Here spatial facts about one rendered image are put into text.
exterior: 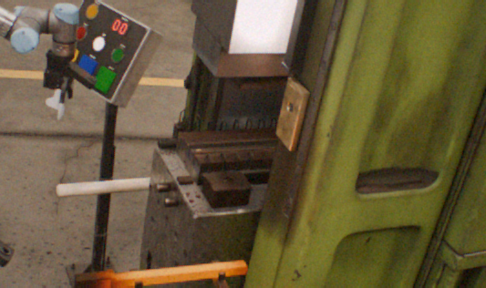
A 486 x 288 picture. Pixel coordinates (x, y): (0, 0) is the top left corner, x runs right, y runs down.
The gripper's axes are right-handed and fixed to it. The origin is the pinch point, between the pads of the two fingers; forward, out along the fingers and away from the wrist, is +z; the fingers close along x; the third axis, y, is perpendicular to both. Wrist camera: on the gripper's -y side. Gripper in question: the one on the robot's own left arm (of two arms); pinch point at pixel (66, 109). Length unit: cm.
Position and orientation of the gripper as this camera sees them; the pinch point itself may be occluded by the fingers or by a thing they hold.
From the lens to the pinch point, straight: 251.9
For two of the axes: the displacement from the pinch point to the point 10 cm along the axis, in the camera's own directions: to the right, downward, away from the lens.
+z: -1.8, 8.5, 4.9
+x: -0.3, 4.9, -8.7
